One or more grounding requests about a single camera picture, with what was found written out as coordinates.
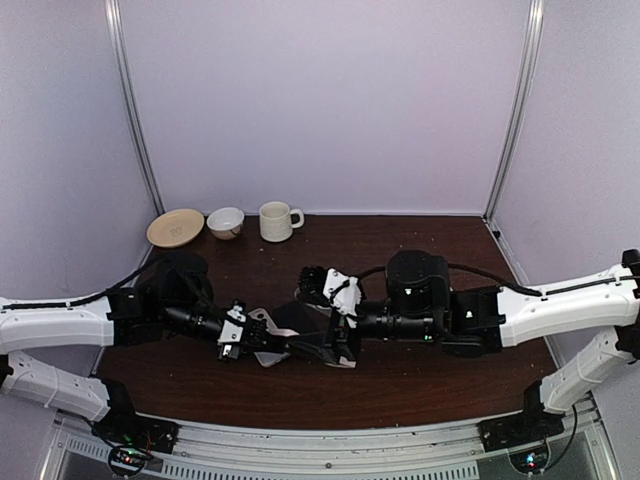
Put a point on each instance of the aluminium frame post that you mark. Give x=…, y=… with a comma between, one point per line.
x=526, y=74
x=117, y=37

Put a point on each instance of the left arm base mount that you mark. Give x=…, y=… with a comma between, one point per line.
x=132, y=438

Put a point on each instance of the aluminium front rail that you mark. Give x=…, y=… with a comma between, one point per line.
x=441, y=451

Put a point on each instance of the pinkish beige phone case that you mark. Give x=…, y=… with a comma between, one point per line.
x=286, y=336

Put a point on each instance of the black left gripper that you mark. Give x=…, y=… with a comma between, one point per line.
x=229, y=351

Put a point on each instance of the black phone with dark case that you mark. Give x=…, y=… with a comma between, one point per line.
x=298, y=318

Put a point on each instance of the white ceramic bowl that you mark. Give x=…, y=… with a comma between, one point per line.
x=226, y=223

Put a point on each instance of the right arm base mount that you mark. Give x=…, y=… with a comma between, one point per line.
x=525, y=434

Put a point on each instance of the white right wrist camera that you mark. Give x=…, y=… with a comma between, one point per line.
x=343, y=295

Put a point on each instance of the beige ceramic plate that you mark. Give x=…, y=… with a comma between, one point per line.
x=175, y=228

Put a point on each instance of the left aluminium frame post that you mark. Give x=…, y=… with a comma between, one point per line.
x=117, y=37

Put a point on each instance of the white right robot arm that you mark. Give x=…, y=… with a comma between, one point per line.
x=418, y=297

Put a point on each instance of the right aluminium frame post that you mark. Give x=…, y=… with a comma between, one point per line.
x=526, y=74

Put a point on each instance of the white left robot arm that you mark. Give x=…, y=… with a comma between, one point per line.
x=177, y=298

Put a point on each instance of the white ceramic mug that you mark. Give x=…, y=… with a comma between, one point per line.
x=277, y=221

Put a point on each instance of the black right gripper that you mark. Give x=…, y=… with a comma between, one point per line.
x=338, y=329

